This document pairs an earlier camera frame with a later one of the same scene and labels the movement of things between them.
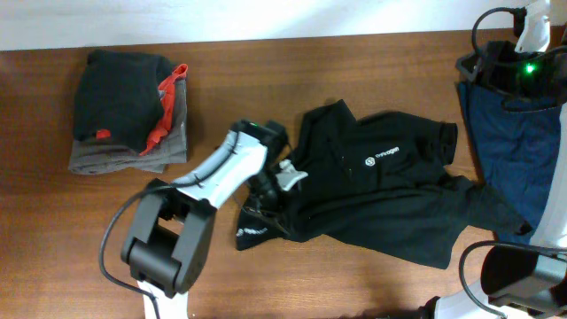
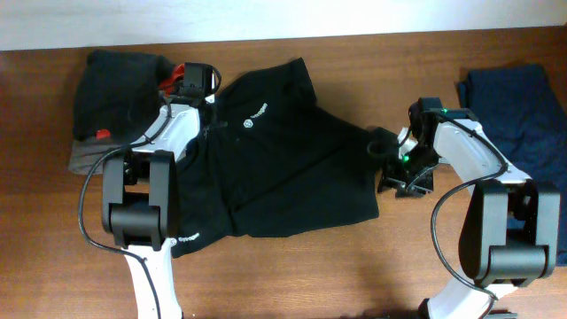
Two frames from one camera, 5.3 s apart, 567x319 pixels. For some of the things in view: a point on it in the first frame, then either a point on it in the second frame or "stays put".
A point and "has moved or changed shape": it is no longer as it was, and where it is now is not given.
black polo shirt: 382,184 has moved or changed shape
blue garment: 517,152 stays put
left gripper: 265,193 → 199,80
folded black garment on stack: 119,100 stays put
